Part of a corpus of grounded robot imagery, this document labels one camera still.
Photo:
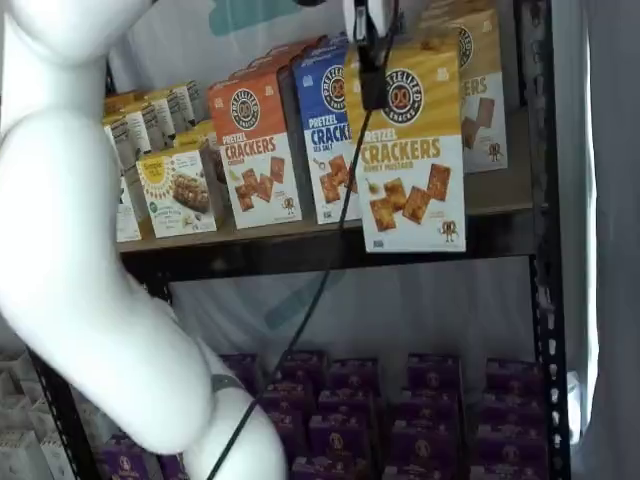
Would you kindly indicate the white backdrop sheet teal print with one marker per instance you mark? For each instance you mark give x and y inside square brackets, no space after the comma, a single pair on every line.
[400,310]

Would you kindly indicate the white carton stack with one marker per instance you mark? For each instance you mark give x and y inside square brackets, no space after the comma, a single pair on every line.
[20,450]

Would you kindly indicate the blue sea salt crackers box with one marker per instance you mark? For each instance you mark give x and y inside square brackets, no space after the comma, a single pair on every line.
[325,150]
[320,52]

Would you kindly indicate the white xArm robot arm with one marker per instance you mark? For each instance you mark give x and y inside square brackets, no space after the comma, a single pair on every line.
[75,250]

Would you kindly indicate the purple snack box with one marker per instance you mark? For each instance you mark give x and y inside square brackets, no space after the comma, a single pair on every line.
[431,407]
[292,397]
[352,372]
[242,367]
[340,435]
[434,372]
[307,365]
[347,402]
[427,442]
[510,474]
[515,377]
[125,462]
[332,470]
[295,435]
[512,412]
[512,447]
[172,467]
[425,473]

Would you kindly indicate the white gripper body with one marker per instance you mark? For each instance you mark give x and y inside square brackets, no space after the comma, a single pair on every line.
[367,20]

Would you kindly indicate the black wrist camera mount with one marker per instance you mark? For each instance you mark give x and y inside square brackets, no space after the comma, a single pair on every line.
[310,2]

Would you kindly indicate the yellow honey mustard crackers box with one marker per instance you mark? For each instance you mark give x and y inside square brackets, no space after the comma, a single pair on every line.
[410,190]
[482,100]

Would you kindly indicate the grey white curtain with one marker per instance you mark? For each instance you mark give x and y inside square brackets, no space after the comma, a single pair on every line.
[610,250]

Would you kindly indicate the black metal shelf rack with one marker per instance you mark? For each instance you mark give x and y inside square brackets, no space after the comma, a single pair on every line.
[250,255]

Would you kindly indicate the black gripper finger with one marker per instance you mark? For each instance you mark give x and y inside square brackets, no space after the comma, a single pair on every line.
[375,80]

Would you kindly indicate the Simple Mills almond bars box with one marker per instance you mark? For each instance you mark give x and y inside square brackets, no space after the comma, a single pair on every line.
[192,140]
[205,127]
[175,200]

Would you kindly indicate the orange cheddar crackers box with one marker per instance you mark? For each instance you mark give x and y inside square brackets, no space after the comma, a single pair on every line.
[280,52]
[255,165]
[260,67]

